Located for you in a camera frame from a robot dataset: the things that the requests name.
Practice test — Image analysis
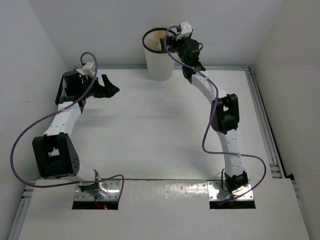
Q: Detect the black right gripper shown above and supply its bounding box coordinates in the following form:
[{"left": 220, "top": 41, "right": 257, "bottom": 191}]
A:
[{"left": 160, "top": 33, "right": 191, "bottom": 66}]

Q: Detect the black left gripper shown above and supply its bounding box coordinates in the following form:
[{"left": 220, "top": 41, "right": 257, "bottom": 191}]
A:
[{"left": 78, "top": 74, "right": 119, "bottom": 99}]

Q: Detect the orange label plastic bottle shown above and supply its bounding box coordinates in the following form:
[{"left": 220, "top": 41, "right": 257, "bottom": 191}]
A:
[{"left": 152, "top": 32, "right": 165, "bottom": 44}]

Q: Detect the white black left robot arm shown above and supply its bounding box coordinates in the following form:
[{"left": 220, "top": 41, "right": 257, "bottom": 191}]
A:
[{"left": 32, "top": 70, "right": 120, "bottom": 199}]

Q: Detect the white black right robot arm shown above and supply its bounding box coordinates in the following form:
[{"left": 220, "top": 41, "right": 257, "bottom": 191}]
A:
[{"left": 163, "top": 35, "right": 248, "bottom": 193}]

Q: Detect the white bin black rim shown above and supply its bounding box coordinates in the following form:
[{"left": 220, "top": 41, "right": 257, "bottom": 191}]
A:
[{"left": 142, "top": 27, "right": 175, "bottom": 82}]

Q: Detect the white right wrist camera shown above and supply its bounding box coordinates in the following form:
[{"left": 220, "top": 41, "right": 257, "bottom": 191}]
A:
[{"left": 176, "top": 21, "right": 193, "bottom": 40}]

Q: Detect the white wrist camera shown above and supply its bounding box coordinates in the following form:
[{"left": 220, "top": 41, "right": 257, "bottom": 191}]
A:
[
  {"left": 80, "top": 62, "right": 96, "bottom": 78},
  {"left": 176, "top": 21, "right": 193, "bottom": 40}
]

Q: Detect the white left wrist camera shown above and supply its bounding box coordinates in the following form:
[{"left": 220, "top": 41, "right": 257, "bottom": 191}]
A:
[{"left": 80, "top": 62, "right": 96, "bottom": 78}]

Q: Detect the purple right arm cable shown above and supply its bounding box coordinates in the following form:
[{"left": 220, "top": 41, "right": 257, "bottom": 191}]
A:
[{"left": 162, "top": 24, "right": 267, "bottom": 203}]

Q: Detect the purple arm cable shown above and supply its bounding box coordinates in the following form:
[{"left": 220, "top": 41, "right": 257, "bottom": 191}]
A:
[
  {"left": 162, "top": 24, "right": 267, "bottom": 203},
  {"left": 10, "top": 51, "right": 125, "bottom": 200}
]

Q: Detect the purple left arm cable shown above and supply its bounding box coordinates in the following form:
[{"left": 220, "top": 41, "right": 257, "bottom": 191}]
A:
[{"left": 10, "top": 51, "right": 125, "bottom": 200}]

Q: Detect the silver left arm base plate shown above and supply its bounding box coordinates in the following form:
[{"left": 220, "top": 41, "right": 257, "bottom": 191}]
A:
[{"left": 74, "top": 180, "right": 121, "bottom": 202}]

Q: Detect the thin black cable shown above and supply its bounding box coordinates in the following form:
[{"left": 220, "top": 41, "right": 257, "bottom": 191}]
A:
[{"left": 219, "top": 167, "right": 227, "bottom": 195}]

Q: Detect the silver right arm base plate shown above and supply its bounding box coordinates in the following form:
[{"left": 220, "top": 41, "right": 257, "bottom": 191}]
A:
[{"left": 207, "top": 180, "right": 254, "bottom": 202}]

